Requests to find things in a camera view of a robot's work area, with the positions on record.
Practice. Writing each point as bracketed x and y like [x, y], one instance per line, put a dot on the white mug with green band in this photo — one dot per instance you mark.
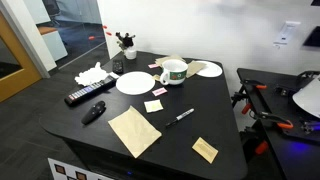
[173, 71]

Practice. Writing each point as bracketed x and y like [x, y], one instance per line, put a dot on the black marker with white label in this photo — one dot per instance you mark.
[180, 117]

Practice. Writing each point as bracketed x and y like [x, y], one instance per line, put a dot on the pale yellow paper note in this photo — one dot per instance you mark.
[153, 106]

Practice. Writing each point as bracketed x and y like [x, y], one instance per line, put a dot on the white round plate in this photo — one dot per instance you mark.
[135, 83]
[210, 69]

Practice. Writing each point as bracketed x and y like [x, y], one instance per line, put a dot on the small white vase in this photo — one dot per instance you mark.
[130, 53]

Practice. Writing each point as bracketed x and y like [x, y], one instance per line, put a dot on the small white paper packet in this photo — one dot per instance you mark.
[114, 75]

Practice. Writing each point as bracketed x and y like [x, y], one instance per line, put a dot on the small black remote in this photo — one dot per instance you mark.
[118, 66]

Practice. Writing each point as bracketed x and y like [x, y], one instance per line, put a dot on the dark red flowers with buds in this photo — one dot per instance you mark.
[126, 40]

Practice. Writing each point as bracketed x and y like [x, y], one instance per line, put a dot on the curved black remote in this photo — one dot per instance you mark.
[94, 112]

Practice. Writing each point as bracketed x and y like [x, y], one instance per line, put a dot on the crumpled white tissue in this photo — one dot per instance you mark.
[90, 76]

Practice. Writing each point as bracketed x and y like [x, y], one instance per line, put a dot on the long black tv remote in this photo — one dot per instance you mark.
[88, 90]

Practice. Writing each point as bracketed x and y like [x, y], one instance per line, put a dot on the brown printed packet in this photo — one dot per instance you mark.
[204, 150]

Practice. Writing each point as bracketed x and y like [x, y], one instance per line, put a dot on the checkered calibration board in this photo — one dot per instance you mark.
[76, 171]

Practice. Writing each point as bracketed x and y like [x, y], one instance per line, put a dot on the white cabinet with wooden top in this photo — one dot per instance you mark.
[53, 41]

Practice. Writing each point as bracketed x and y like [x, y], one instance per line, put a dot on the black side table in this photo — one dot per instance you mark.
[286, 156]

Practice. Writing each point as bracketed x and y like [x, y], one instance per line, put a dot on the wooden door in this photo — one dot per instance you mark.
[15, 66]

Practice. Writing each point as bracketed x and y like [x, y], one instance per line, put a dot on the white cone lamp shade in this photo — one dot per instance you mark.
[308, 100]

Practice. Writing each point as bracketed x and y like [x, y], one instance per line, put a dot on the black device with blue light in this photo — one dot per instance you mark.
[308, 128]

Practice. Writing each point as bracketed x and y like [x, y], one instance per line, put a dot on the white wall device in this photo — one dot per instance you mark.
[286, 33]

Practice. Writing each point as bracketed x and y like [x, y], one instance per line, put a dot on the black wall panel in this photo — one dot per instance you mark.
[313, 36]

